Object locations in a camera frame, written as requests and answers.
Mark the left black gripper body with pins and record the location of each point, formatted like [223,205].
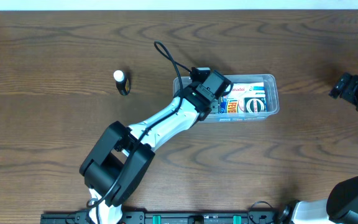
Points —
[215,104]

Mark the blue Kool Fever box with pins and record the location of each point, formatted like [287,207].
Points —
[231,106]

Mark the white Panadol packet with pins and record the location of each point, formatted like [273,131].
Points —
[247,90]

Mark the dark green round-logo box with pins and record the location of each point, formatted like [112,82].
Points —
[255,105]

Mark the small black white-capped bottle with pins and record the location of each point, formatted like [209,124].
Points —
[122,82]

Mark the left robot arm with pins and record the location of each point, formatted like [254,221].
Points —
[120,158]

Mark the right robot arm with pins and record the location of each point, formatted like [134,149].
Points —
[342,204]

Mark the clear plastic container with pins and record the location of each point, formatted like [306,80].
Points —
[271,98]

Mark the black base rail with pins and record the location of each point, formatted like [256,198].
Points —
[253,217]

